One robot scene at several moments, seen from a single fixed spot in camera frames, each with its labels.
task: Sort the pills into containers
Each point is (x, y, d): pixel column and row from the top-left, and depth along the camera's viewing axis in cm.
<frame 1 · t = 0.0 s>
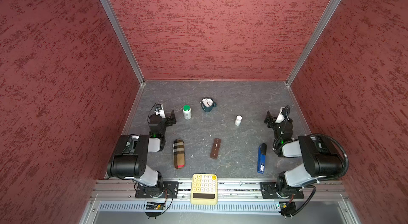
left hand: (166, 113, 94), fingers open
right hand: (273, 114, 92), fingers open
green cap white pill bottle: (187, 112, 96), point 8 cm above the table
small white pill bottle: (238, 120, 96), point 5 cm above the table
teal kitchen scale: (207, 104, 105), point 4 cm above the table
plaid glasses case: (178, 152, 85), point 3 cm above the table

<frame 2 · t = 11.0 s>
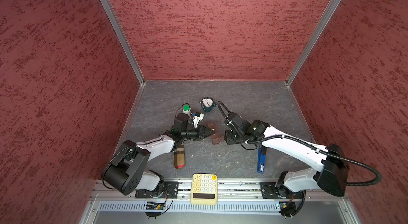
left hand: (213, 136, 81), fingers closed
right hand: (227, 141, 78), fingers open
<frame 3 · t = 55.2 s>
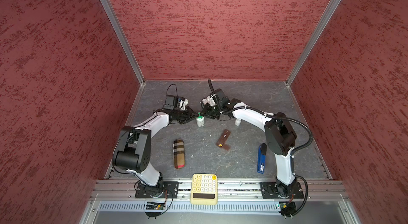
left hand: (198, 118, 89), fingers closed
right hand: (200, 117, 89), fingers open
green cap white pill bottle: (200, 120, 93), point 7 cm above the table
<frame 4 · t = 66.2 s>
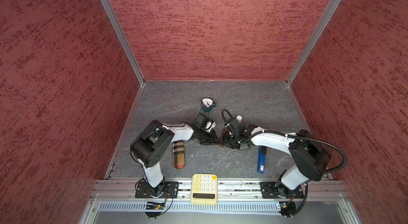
left hand: (219, 145, 87), fingers closed
right hand: (221, 147, 86), fingers closed
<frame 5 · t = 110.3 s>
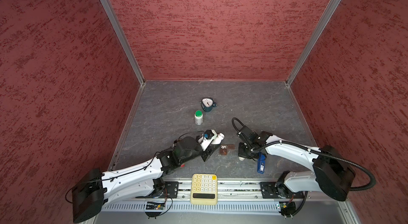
left hand: (216, 144, 74), fingers open
right hand: (240, 158, 83), fingers closed
